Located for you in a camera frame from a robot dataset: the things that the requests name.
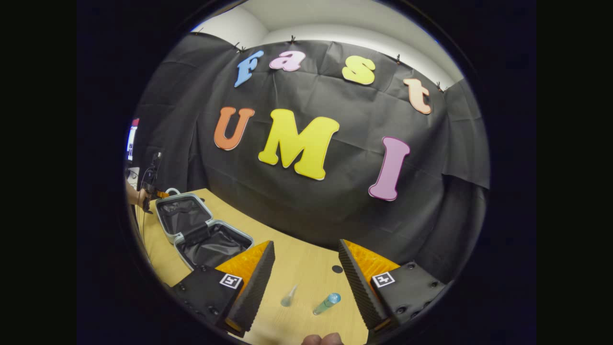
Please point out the blue capped bottle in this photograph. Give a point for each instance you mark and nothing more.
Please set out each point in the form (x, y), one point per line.
(327, 304)

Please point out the light blue suitcase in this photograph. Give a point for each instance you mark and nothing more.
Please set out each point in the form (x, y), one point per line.
(187, 215)

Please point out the translucent teal tube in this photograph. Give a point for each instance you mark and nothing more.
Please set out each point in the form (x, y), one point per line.
(289, 298)

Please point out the white desk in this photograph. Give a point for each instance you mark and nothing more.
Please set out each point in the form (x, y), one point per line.
(132, 177)

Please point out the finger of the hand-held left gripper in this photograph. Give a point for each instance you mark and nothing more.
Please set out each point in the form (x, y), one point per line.
(163, 194)

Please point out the computer monitor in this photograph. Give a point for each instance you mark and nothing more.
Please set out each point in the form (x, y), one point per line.
(132, 141)

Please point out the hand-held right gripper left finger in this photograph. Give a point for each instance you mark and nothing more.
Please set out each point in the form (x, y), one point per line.
(254, 292)

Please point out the black backdrop cloth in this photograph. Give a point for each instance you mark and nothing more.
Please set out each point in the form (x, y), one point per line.
(335, 96)

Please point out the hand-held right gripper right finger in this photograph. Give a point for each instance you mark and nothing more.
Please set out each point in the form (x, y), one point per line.
(359, 292)

